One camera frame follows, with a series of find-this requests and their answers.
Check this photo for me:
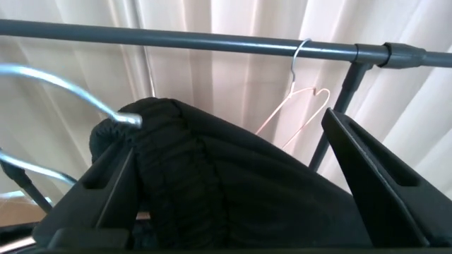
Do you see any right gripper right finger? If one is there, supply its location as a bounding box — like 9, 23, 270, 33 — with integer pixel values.
321, 107, 452, 248

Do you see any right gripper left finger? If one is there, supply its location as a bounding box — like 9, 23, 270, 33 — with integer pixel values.
32, 139, 138, 248

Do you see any pink clothes hanger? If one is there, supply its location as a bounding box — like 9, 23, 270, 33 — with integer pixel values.
254, 37, 331, 150
0, 63, 151, 253

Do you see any black garment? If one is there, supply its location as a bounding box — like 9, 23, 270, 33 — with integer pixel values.
88, 97, 374, 250

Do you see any black clothes rack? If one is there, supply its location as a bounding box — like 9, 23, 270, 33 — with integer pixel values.
0, 19, 452, 214

